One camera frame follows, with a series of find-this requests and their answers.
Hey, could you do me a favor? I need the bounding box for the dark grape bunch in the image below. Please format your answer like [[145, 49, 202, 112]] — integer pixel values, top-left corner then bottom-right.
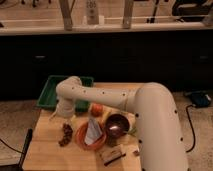
[[59, 124, 73, 147]]

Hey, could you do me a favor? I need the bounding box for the black cable on floor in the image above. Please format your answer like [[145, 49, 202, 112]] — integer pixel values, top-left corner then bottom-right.
[[185, 104, 198, 153]]

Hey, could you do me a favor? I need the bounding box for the dark blue floor object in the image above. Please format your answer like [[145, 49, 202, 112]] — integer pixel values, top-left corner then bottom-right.
[[189, 92, 211, 108]]

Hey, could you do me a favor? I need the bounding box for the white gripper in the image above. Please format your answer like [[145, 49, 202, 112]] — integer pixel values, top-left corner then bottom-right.
[[55, 98, 75, 118]]

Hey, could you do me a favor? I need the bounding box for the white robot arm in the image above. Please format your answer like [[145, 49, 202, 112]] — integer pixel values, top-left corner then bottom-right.
[[56, 76, 190, 171]]

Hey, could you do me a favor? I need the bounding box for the black bar beside table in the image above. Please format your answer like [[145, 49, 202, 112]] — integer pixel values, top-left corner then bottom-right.
[[18, 129, 33, 171]]

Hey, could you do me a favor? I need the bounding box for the green plastic tray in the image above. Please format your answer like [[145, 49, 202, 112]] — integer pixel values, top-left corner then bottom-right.
[[37, 75, 90, 113]]

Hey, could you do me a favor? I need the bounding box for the dark brown bowl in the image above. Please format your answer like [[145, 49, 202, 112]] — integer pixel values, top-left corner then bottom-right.
[[105, 114, 130, 138]]

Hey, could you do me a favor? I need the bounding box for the yellow banana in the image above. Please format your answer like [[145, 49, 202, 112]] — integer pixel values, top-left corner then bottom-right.
[[101, 109, 111, 123]]

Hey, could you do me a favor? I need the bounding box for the orange fruit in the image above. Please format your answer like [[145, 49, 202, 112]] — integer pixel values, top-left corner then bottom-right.
[[91, 103, 103, 117]]

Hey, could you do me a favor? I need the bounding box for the small wooden block box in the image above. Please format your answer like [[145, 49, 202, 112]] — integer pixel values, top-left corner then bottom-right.
[[99, 148, 126, 166]]

